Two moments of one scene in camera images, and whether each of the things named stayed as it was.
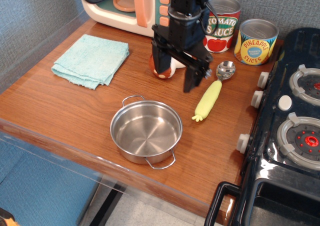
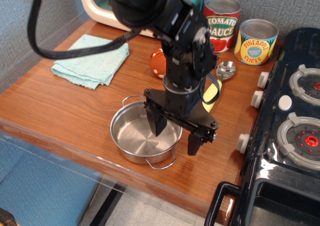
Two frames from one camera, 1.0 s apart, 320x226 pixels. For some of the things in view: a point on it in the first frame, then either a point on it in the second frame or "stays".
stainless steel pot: [146, 131] stays
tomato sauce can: [227, 8] stays
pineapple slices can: [255, 41] stays
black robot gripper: [185, 33] → [184, 107]
